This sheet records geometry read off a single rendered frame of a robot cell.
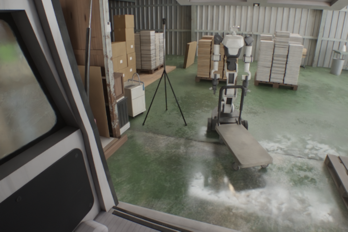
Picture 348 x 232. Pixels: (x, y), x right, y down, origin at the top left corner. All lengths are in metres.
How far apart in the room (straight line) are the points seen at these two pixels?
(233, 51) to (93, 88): 1.89
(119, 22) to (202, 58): 2.37
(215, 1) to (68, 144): 1.35
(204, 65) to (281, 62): 1.95
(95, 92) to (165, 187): 1.40
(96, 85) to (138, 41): 3.77
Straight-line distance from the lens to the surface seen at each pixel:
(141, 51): 6.17
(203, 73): 5.51
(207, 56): 5.40
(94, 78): 2.57
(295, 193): 2.35
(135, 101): 3.37
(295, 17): 9.86
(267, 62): 5.57
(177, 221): 1.21
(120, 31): 5.62
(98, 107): 2.69
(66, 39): 0.70
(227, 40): 2.84
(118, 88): 2.84
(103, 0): 2.47
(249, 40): 2.93
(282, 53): 5.58
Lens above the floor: 1.51
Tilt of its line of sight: 21 degrees down
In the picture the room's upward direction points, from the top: straight up
